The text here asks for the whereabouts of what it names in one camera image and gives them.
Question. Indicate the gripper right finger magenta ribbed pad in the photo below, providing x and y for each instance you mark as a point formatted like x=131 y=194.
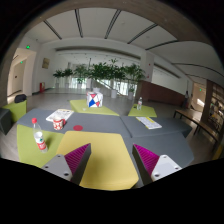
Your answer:
x=151 y=166

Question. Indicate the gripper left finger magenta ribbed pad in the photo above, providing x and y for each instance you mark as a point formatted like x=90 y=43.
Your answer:
x=71 y=166

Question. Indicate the clear water bottle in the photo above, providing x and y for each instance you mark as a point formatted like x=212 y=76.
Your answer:
x=38 y=136

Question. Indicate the distant water bottle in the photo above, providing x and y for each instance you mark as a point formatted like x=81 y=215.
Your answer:
x=139 y=104

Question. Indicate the red round coaster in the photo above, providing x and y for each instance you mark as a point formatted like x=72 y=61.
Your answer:
x=78 y=127

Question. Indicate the red and white paper cup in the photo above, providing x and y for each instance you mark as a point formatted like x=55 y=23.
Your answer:
x=58 y=124

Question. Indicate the yellow booklet on table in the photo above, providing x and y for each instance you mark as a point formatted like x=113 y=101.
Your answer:
x=149 y=123

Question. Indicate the open magazine on table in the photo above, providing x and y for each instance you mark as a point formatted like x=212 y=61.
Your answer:
x=60 y=113

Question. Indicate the wooden bench on right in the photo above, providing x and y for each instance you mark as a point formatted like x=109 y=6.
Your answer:
x=199 y=124

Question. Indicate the red blue white cube box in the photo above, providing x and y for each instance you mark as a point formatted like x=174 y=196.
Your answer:
x=94 y=99

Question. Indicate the dark grey chair far left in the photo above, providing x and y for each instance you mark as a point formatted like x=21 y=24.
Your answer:
x=5 y=120

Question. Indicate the black bag on chair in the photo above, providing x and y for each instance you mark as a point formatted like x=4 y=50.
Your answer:
x=20 y=98

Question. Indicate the red fire extinguisher box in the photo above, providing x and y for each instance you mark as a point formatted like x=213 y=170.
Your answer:
x=42 y=87

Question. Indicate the row of potted plants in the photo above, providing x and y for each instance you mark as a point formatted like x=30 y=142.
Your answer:
x=132 y=74

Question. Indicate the framed picture on wall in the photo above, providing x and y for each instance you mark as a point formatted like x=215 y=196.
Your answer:
x=45 y=63

